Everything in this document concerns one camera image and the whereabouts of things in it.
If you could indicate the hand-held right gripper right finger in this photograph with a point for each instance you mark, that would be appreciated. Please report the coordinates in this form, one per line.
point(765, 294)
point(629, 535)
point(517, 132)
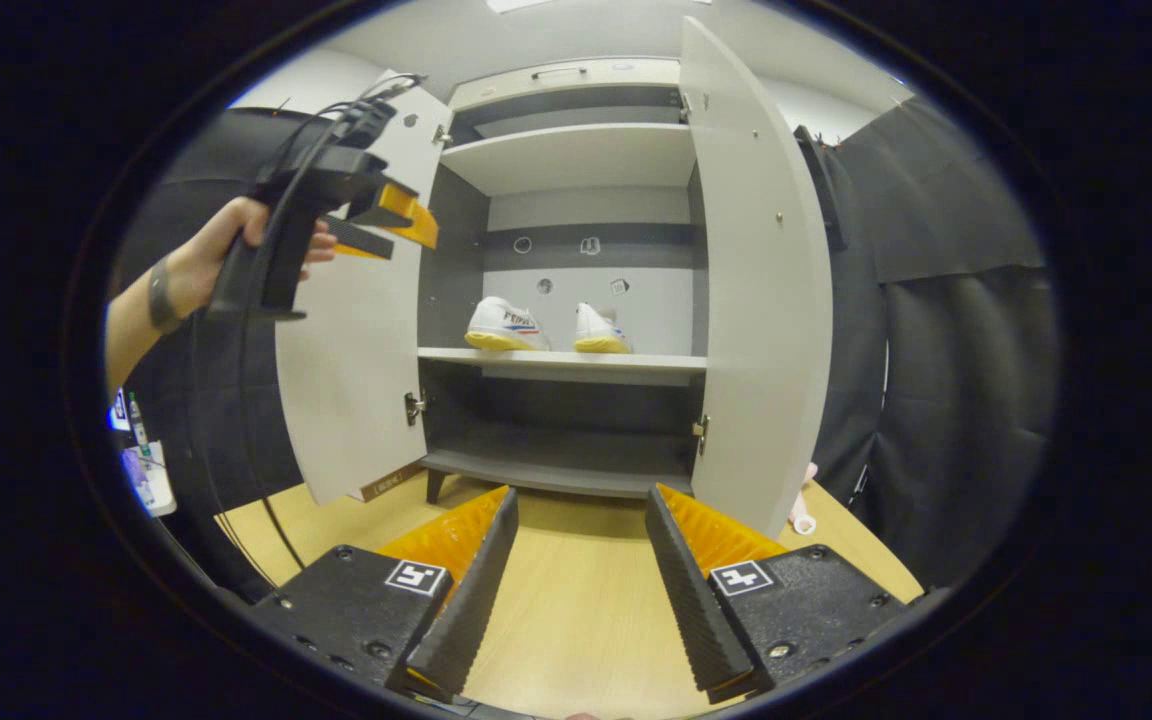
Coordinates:
point(696, 590)

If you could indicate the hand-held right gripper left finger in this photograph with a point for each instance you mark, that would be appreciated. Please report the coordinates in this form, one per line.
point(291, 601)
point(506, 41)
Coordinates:
point(471, 600)

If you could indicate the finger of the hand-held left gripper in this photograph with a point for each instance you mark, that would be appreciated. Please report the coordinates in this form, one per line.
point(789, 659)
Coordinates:
point(411, 215)
point(361, 238)

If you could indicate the grey cabinet door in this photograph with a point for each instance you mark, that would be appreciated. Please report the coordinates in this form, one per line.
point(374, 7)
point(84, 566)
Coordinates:
point(761, 330)
point(356, 380)

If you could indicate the white canvas shoe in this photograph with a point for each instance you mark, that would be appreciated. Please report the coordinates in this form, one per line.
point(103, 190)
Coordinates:
point(601, 328)
point(506, 325)

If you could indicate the grey shoe cabinet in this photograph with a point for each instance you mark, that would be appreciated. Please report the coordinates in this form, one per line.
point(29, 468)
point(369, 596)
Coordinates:
point(576, 155)

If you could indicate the green pink plush toy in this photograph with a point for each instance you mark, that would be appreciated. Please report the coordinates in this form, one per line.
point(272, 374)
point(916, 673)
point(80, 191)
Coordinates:
point(802, 520)

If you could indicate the black backdrop cloth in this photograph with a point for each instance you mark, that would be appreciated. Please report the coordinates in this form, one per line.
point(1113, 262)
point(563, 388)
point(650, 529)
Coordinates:
point(956, 380)
point(216, 400)

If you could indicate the ceiling light panel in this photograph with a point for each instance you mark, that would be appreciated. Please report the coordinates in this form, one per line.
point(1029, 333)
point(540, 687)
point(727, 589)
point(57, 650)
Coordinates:
point(521, 5)

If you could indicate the small white box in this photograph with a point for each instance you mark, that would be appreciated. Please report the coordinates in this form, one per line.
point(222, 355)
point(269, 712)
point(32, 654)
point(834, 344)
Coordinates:
point(151, 480)

